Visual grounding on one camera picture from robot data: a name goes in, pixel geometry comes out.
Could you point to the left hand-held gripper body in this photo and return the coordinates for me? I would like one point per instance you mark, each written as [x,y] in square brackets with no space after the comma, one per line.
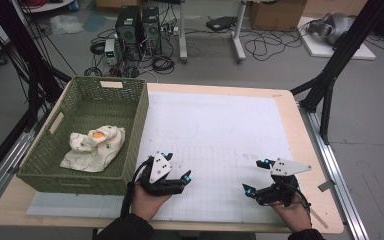
[160,168]

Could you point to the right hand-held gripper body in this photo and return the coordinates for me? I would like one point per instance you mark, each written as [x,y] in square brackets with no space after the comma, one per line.
[281,193]

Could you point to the cream printed cloth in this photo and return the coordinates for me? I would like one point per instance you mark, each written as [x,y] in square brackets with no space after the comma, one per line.
[93,153]

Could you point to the green woven basket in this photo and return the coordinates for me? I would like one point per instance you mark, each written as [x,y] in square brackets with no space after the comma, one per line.
[90,96]

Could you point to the person's right hand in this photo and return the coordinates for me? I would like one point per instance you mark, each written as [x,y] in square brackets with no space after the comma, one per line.
[296,216]

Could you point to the person's left hand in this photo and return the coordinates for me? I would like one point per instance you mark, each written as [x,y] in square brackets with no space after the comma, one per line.
[148,205]

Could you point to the white grid mat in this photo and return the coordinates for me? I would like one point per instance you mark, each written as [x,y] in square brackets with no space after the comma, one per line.
[213,133]

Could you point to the grey power supply box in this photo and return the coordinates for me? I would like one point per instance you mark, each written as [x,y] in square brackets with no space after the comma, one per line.
[110,51]

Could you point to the white desk leg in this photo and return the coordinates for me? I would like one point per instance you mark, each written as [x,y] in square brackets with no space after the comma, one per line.
[238,36]
[182,33]

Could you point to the white floor board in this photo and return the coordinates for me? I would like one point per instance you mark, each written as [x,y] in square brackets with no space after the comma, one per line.
[320,50]

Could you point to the white power strip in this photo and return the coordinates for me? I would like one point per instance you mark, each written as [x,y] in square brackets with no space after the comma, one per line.
[170,29]

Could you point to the black computer tower round fan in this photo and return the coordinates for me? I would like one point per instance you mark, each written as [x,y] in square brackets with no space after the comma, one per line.
[151,30]

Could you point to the black computer tower green sticker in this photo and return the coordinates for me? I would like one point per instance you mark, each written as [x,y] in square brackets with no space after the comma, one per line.
[128,31]

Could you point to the black flat device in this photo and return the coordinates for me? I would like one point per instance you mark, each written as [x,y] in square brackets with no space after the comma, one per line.
[221,23]

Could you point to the brown cardboard box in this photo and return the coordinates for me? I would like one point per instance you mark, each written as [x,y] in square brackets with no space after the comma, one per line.
[276,16]

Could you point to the grey robot head shell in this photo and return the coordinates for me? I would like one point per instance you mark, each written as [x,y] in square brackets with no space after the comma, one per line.
[333,28]

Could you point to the clear plastic bag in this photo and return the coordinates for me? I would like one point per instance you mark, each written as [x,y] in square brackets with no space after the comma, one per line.
[65,24]

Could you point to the grey metal bracket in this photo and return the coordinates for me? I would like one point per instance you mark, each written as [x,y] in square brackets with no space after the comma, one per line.
[326,185]

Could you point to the aluminium rail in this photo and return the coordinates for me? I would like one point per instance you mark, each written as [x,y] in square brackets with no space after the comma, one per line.
[336,173]
[3,166]

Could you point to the black metal frame stand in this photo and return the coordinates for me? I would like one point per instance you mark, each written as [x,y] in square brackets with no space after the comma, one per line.
[30,66]
[340,56]

